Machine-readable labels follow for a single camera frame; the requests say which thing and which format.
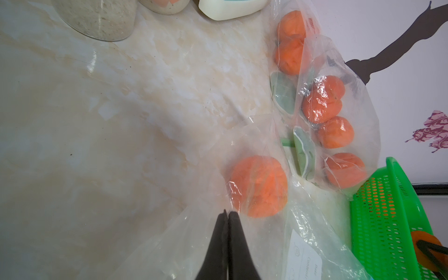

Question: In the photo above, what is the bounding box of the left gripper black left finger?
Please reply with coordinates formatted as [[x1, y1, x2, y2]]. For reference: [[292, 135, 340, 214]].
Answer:
[[196, 210, 229, 280]]

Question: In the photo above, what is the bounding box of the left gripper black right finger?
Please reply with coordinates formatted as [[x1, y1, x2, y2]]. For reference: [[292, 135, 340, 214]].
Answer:
[[228, 211, 261, 280]]

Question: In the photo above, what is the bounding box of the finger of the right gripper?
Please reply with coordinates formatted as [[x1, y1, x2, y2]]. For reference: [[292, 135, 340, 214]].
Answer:
[[416, 240, 448, 280]]

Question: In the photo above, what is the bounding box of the blue-zip clear bag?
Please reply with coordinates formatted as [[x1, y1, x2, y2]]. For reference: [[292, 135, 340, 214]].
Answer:
[[111, 115, 369, 280]]

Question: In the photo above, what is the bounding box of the green plastic basket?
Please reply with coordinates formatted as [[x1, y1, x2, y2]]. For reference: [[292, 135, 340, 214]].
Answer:
[[350, 157, 448, 280]]

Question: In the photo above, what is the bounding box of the green-zip bag of oranges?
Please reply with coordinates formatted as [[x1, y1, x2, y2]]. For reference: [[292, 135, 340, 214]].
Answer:
[[293, 35, 381, 198]]

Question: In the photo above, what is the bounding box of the rear green-zip bag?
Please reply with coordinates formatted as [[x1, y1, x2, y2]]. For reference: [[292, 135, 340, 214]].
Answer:
[[267, 1, 320, 118]]

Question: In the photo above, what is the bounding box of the mint green toaster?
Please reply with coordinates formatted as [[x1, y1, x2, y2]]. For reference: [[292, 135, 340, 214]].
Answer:
[[198, 0, 270, 21]]

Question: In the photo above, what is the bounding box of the pink ceramic mug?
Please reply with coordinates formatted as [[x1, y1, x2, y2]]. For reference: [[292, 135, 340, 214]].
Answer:
[[139, 0, 190, 15]]

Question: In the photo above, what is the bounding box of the clear glass cup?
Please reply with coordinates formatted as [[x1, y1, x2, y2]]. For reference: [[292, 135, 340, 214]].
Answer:
[[51, 0, 138, 42]]

